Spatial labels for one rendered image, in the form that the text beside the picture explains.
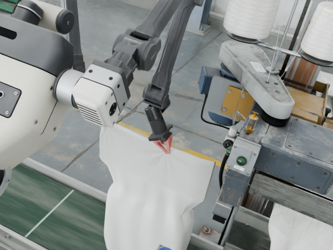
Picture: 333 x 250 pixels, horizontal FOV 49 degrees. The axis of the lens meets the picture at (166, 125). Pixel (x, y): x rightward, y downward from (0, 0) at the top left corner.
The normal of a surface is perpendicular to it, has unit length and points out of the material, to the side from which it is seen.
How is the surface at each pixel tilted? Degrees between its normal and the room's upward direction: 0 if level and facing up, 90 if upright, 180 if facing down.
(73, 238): 0
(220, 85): 90
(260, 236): 90
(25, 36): 50
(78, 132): 0
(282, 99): 0
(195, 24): 90
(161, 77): 69
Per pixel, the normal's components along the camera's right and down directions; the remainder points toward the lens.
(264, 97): -0.96, 0.01
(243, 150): -0.41, 0.44
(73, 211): 0.16, -0.82
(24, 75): -0.21, -0.19
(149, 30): -0.04, -0.51
